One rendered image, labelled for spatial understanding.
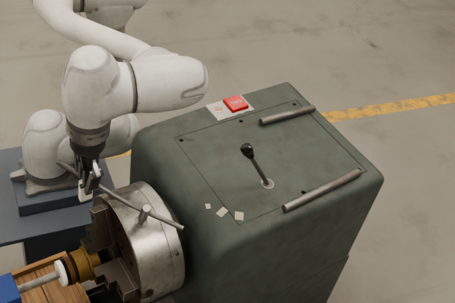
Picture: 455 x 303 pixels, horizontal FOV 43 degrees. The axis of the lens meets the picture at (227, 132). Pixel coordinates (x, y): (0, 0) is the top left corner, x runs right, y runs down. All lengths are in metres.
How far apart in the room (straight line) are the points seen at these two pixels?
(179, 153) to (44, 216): 0.68
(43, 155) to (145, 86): 0.92
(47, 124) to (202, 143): 0.56
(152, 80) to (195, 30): 3.33
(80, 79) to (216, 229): 0.57
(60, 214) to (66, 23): 0.90
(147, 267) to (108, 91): 0.54
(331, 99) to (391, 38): 1.10
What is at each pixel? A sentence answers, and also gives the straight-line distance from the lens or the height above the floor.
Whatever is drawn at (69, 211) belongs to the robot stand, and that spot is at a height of 0.75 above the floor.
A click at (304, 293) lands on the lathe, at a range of 2.00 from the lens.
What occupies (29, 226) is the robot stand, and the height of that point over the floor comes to 0.75.
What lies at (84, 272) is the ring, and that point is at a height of 1.10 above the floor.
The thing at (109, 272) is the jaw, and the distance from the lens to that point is 1.54.
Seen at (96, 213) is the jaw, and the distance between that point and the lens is 1.52.
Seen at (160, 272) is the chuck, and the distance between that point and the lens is 1.49.
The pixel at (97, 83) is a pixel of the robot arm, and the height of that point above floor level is 1.72.
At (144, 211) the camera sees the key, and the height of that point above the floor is 1.31.
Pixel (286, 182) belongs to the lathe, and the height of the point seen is 1.26.
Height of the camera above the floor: 2.39
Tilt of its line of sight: 42 degrees down
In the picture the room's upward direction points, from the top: 11 degrees clockwise
